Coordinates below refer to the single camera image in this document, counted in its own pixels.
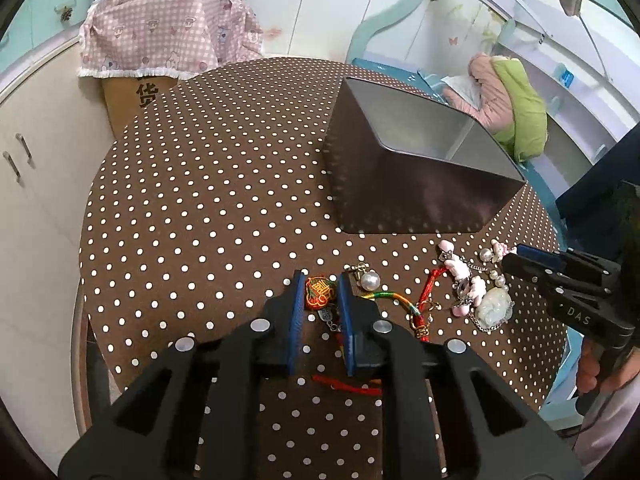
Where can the small blue box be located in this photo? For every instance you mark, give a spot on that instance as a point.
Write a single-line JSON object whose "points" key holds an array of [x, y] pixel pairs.
{"points": [[566, 77]]}

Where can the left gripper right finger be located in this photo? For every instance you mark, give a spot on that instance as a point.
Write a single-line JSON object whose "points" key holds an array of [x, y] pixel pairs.
{"points": [[446, 413]]}

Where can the cream cabinet with handles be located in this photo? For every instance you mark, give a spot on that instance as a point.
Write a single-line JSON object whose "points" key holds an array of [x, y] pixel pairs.
{"points": [[54, 135]]}

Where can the hanging grey bag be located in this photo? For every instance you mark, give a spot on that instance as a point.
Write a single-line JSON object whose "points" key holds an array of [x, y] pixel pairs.
{"points": [[571, 7]]}

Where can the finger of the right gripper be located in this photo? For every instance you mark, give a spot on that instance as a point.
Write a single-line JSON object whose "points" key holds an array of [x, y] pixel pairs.
{"points": [[525, 269], [539, 256]]}

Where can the lilac wall shelves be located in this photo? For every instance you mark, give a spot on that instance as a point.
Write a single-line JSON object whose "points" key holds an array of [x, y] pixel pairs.
{"points": [[602, 104]]}

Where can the teal drawer unit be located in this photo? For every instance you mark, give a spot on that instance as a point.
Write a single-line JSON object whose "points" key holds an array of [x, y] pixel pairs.
{"points": [[38, 21]]}

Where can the pink and green quilt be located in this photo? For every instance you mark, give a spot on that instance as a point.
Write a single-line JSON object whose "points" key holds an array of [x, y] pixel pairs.
{"points": [[512, 110]]}

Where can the red cord knot charm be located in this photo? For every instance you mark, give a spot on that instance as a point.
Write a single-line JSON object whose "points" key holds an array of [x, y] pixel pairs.
{"points": [[321, 298]]}

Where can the pink checkered cloth cover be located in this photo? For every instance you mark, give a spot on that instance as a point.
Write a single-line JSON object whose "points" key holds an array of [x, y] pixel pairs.
{"points": [[172, 38]]}

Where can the white pillow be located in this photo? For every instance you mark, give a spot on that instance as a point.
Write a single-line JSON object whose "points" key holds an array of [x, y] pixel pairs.
{"points": [[466, 87]]}

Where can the person right hand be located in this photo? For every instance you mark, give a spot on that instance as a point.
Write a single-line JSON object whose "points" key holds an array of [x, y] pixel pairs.
{"points": [[589, 370]]}

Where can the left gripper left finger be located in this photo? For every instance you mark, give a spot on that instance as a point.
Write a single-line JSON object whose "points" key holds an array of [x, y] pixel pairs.
{"points": [[193, 408]]}

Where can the grey metal tin box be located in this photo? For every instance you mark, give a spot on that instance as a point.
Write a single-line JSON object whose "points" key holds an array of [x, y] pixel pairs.
{"points": [[402, 163]]}

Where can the brown cardboard box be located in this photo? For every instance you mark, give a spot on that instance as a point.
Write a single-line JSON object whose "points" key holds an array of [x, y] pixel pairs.
{"points": [[126, 97]]}

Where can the dark hanging garment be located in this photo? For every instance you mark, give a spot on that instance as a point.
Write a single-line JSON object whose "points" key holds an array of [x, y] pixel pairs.
{"points": [[601, 211]]}

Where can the brown polka dot tablecloth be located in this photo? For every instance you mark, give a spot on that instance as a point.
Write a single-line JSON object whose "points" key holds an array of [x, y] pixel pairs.
{"points": [[210, 201]]}

